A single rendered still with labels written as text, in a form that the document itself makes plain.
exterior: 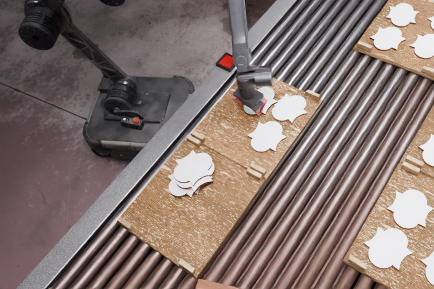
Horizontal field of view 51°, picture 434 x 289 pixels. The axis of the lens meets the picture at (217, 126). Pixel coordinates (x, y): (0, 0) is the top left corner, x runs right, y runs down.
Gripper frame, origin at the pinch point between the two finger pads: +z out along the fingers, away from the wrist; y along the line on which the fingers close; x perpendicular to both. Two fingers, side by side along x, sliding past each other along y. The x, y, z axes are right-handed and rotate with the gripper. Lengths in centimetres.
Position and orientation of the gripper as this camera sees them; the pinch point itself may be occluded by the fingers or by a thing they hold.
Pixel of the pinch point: (251, 108)
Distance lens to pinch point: 177.3
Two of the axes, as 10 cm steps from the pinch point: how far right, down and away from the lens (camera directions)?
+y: -7.2, -4.7, 5.2
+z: 2.0, 5.7, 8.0
